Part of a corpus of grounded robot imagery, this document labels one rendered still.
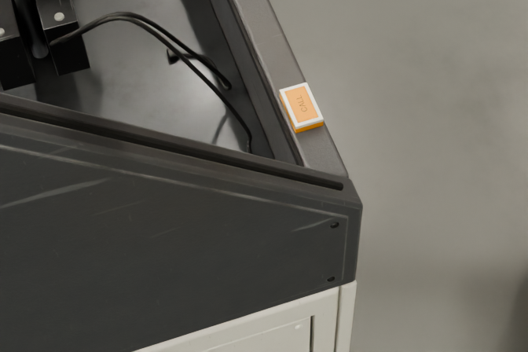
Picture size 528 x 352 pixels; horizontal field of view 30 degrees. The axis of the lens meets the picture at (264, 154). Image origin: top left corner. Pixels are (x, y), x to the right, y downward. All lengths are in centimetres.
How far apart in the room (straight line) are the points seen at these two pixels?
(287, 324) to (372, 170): 102
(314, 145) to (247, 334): 24
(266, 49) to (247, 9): 6
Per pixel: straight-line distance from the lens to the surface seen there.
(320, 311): 112
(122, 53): 123
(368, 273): 198
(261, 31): 108
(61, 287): 90
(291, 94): 101
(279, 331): 113
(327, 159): 98
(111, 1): 129
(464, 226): 206
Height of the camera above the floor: 176
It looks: 56 degrees down
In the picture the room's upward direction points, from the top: 3 degrees counter-clockwise
